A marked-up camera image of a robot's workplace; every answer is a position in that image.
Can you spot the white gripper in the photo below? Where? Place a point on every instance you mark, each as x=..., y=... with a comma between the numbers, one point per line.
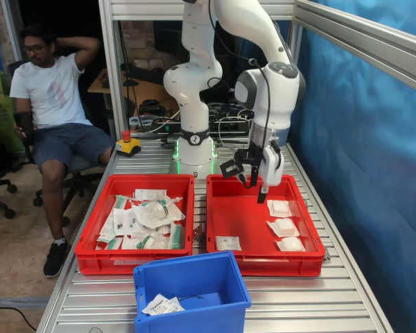
x=273, y=166

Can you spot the white gauze bandage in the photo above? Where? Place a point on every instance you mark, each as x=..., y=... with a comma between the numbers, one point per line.
x=279, y=208
x=282, y=227
x=291, y=244

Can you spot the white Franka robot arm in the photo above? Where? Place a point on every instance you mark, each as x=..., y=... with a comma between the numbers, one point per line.
x=194, y=104

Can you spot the red plastic box with bandages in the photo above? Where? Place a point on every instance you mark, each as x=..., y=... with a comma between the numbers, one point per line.
x=242, y=215

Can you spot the blue plastic box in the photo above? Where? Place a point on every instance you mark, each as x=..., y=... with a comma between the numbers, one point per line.
x=194, y=274

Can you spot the red box with medical supplies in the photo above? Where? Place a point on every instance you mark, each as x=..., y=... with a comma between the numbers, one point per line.
x=90, y=256

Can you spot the white printed Fuhrmann packet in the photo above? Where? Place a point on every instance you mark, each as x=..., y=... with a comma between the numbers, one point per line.
x=228, y=243
x=156, y=305

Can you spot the white plastic connector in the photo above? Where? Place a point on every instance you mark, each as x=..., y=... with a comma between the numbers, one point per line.
x=177, y=200

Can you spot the green syringe packet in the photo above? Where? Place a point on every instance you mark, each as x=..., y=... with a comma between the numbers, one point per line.
x=176, y=236

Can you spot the black power strip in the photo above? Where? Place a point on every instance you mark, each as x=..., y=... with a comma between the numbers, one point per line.
x=166, y=128

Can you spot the blue curtain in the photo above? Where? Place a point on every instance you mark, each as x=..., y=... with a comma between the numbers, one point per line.
x=367, y=173

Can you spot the clear packet with green valve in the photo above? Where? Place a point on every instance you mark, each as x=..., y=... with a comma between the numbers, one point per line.
x=145, y=241

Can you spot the yellow emergency stop button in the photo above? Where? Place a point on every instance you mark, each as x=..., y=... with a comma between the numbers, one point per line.
x=128, y=145

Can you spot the clear packet with black parts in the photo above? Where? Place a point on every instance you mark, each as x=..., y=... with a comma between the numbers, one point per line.
x=125, y=222

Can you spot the green striped sterile packet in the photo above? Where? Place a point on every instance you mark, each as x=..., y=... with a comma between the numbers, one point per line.
x=119, y=202

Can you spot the small white printed packet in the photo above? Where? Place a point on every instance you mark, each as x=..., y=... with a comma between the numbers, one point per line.
x=177, y=304

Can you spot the small green sterile packet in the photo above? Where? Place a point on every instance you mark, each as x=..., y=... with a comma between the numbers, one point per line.
x=113, y=243

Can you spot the green white paper packet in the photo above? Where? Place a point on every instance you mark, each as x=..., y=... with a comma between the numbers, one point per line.
x=106, y=230

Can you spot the black office chair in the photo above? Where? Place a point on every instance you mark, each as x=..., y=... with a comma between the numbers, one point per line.
x=85, y=166
x=9, y=212

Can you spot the wooden desk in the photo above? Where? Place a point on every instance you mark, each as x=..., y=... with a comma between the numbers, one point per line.
x=98, y=86

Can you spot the man in white t-shirt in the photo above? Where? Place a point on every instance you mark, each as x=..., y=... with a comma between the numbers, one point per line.
x=48, y=93

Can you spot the black smartphone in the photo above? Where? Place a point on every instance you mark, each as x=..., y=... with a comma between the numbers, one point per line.
x=22, y=123

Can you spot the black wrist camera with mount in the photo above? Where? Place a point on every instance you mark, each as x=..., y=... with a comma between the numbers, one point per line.
x=230, y=168

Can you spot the metal angle bracket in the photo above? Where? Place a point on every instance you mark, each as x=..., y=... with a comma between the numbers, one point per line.
x=198, y=236

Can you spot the aluminium profile frame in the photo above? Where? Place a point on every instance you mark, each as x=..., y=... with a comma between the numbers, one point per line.
x=109, y=69

